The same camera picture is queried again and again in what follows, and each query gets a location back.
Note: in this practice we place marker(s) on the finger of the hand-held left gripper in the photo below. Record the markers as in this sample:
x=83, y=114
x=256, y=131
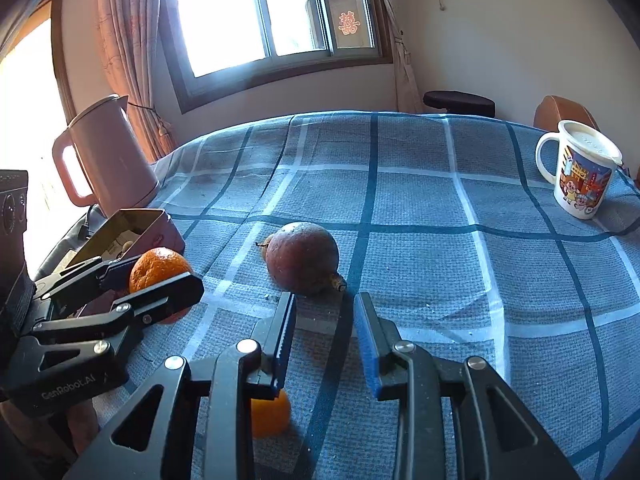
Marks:
x=182, y=295
x=112, y=270

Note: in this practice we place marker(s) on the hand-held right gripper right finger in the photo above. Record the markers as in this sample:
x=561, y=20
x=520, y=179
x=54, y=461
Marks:
x=367, y=345

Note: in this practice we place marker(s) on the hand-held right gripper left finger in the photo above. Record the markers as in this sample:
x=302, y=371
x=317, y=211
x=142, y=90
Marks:
x=285, y=340

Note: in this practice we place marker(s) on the large orange mandarin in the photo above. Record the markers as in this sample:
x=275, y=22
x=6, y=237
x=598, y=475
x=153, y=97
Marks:
x=155, y=267

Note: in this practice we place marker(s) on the pink metal tin box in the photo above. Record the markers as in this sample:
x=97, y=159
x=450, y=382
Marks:
x=165, y=232

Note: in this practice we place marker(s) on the purple passion fruit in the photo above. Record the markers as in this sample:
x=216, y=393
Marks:
x=300, y=260

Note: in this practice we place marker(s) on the black power plug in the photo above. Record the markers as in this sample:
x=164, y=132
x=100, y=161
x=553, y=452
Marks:
x=85, y=227

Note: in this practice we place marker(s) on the small orange mandarin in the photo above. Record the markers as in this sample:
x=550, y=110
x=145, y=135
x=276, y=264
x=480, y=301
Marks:
x=272, y=417

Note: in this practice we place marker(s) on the pink electric kettle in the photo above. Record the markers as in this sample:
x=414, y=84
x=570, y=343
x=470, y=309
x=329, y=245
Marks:
x=110, y=160

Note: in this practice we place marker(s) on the pink patterned curtain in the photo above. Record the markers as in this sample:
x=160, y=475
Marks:
x=125, y=60

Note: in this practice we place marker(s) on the dark round stool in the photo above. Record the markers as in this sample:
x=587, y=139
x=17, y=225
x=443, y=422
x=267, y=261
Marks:
x=460, y=102

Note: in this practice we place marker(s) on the white cartoon print mug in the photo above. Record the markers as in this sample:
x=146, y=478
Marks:
x=580, y=180

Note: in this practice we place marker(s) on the pale sheer curtain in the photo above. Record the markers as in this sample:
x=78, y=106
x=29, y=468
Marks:
x=405, y=75

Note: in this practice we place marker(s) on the sliding glass window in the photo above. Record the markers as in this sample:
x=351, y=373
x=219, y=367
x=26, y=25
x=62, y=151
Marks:
x=225, y=10

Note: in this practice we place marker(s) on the brown wooden chair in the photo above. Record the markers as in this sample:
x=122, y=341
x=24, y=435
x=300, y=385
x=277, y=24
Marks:
x=555, y=110

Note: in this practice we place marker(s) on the red paper window decal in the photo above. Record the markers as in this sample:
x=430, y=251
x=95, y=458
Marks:
x=348, y=23

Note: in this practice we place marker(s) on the brown wooden door frame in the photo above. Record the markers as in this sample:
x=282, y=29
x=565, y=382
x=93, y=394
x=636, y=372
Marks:
x=62, y=60

